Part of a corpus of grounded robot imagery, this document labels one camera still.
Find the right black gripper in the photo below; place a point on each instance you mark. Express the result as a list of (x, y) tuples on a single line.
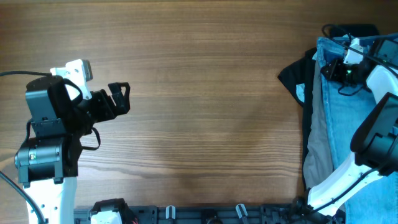
[(336, 71)]

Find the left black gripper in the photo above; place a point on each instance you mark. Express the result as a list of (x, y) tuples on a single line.
[(120, 101)]

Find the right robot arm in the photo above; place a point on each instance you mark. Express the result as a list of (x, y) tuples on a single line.
[(374, 144)]

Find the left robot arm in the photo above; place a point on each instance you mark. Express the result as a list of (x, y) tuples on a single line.
[(47, 163)]

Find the black t-shirt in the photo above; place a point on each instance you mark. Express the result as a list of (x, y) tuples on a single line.
[(298, 80)]

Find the grey khaki trousers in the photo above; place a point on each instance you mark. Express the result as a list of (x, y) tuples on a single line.
[(318, 162)]

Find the black mounting rail base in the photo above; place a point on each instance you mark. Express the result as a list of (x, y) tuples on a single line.
[(117, 211)]

